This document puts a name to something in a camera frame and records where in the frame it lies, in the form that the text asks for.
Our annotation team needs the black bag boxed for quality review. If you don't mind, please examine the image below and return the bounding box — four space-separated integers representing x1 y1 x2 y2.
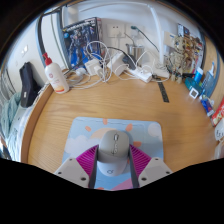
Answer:
18 61 43 108

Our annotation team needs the light grey computer mouse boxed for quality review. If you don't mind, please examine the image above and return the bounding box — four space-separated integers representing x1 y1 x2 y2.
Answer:
95 129 131 177

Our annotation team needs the white cable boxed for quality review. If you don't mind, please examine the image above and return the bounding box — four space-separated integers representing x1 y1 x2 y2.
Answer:
66 39 113 90

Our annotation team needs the blue robot model kit box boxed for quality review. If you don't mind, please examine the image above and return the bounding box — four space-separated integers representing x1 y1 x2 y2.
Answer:
61 17 104 69

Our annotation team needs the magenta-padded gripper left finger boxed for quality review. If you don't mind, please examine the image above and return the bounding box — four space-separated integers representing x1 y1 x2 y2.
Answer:
53 144 100 190

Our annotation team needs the white wall socket plate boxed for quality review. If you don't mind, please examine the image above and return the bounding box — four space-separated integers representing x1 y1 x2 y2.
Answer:
106 23 126 39

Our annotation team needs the blue pump bottle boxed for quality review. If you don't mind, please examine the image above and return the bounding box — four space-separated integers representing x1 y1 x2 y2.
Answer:
201 61 217 98

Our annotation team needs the teal round tin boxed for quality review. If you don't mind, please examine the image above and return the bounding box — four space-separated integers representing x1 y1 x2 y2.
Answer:
184 77 203 95

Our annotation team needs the white desk lamp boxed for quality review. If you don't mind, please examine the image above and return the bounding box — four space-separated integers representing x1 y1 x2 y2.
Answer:
146 4 172 80

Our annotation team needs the small white cube clock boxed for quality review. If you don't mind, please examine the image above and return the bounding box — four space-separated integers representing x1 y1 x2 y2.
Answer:
188 87 200 100

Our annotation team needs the white power strip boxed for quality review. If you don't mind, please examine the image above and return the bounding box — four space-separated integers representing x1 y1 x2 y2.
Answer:
128 64 154 84

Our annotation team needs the small wooden robot figure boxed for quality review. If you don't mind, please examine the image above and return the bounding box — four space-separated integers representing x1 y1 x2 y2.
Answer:
165 35 188 84

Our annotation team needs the teal blanket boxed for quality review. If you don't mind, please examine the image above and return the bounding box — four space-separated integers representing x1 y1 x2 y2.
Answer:
0 92 22 138

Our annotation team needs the pastel sky print mouse pad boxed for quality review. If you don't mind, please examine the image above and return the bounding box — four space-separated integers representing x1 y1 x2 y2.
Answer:
61 116 165 191

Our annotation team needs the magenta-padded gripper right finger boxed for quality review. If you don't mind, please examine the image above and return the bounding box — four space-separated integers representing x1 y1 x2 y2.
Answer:
128 143 174 189

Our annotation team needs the stainless steel cup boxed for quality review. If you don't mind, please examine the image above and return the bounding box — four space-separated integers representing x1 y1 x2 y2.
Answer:
125 43 146 65

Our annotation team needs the black gooseneck light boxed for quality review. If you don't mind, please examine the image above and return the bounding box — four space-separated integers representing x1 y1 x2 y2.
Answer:
130 25 160 53

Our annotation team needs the black ruler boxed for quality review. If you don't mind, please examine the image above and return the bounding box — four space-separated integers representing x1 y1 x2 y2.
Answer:
157 81 170 103

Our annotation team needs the blue tissue packet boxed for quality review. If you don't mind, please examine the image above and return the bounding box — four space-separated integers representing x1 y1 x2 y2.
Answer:
199 94 215 118

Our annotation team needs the white mug with doodles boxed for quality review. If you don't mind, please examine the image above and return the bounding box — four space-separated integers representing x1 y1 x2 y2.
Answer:
214 118 224 142

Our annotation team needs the white tube with blue cap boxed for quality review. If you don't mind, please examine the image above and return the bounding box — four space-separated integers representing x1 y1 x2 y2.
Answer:
193 66 204 85

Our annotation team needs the white red-capped pump bottle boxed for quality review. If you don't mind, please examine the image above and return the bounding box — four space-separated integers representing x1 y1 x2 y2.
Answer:
42 52 70 95

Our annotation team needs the bed with checked bedding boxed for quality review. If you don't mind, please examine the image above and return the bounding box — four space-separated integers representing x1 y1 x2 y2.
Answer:
4 103 33 161

